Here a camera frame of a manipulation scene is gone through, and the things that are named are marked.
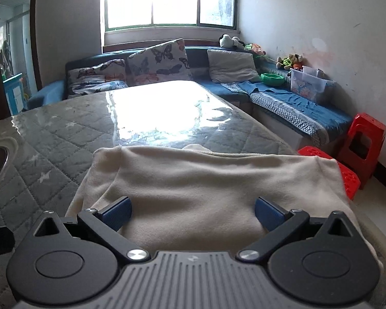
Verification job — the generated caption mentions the flat butterfly print pillow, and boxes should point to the flat butterfly print pillow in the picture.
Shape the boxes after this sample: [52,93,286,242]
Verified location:
[67,59,129,99]

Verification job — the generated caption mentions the cream sweatshirt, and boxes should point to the cream sweatshirt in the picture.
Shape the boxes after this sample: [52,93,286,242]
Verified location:
[64,145,383,264]

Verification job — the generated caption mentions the panda plush toy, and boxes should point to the panda plush toy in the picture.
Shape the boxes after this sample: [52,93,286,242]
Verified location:
[219,34,245,50]

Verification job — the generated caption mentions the clear plastic storage box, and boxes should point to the clear plastic storage box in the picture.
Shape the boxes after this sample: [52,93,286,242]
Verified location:
[289,65,333,104]

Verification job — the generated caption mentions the brown green plush toys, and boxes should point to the brown green plush toys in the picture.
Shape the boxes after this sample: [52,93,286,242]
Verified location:
[276,53,304,70]

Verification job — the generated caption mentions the small blue cabinet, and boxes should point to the small blue cabinet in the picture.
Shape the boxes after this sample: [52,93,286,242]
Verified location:
[3,72,24,116]

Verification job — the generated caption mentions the blue corner sofa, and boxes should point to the blue corner sofa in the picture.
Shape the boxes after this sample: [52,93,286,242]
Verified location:
[27,46,354,149]

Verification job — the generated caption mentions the green plastic bowl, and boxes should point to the green plastic bowl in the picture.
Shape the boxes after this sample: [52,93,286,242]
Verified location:
[260,73,285,87]

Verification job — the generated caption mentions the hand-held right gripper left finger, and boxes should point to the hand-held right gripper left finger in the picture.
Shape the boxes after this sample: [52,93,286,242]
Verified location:
[34,196,150,262]

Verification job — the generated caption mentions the pink green plush toy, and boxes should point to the pink green plush toy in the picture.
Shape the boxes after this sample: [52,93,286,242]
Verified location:
[244,43,267,57]

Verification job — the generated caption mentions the dark wooden door frame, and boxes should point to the dark wooden door frame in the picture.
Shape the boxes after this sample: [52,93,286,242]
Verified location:
[0,0,44,123]

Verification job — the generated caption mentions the grey pillow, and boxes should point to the grey pillow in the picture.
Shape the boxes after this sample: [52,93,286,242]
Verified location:
[207,49,261,83]

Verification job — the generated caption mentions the green framed window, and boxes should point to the green framed window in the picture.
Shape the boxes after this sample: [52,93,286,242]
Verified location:
[101,0,239,31]

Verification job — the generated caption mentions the red perforated plastic stool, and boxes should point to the red perforated plastic stool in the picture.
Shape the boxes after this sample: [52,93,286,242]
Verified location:
[297,146,361,200]

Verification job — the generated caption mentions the upright butterfly print pillow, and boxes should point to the upright butterfly print pillow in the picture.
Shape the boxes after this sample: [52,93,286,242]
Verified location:
[126,38,194,87]

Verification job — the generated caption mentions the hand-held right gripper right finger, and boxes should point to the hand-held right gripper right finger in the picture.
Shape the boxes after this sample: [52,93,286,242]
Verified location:
[236,196,353,262]

